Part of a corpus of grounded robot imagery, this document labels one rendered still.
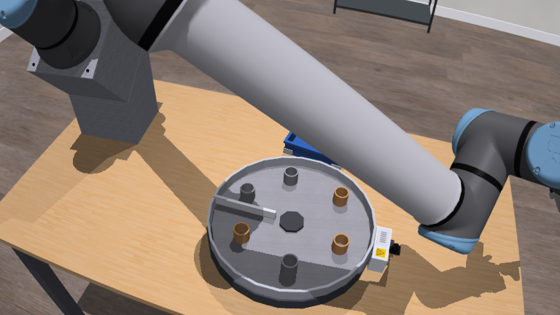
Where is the bronze bushing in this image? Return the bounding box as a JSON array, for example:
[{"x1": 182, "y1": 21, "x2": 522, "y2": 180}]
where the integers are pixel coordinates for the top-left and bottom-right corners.
[
  {"x1": 332, "y1": 187, "x2": 349, "y2": 207},
  {"x1": 332, "y1": 233, "x2": 349, "y2": 255},
  {"x1": 233, "y1": 222, "x2": 249, "y2": 244}
]

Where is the blue crate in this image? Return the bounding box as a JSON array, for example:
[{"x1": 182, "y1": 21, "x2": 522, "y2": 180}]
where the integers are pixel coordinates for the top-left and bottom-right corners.
[{"x1": 284, "y1": 132, "x2": 341, "y2": 170}]

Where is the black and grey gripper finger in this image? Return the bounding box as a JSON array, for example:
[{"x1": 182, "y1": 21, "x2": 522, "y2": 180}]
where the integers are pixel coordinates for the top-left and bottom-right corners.
[{"x1": 549, "y1": 188, "x2": 560, "y2": 213}]

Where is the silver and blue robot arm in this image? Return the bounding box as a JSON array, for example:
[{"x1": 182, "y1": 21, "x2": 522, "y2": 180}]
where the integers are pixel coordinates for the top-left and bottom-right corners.
[{"x1": 0, "y1": 0, "x2": 560, "y2": 254}]

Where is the dark grey metal sleeve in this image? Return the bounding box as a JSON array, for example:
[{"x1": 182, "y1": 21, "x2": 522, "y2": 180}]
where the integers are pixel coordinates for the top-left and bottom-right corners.
[
  {"x1": 284, "y1": 166, "x2": 298, "y2": 186},
  {"x1": 240, "y1": 182, "x2": 255, "y2": 203},
  {"x1": 281, "y1": 254, "x2": 298, "y2": 276}
]

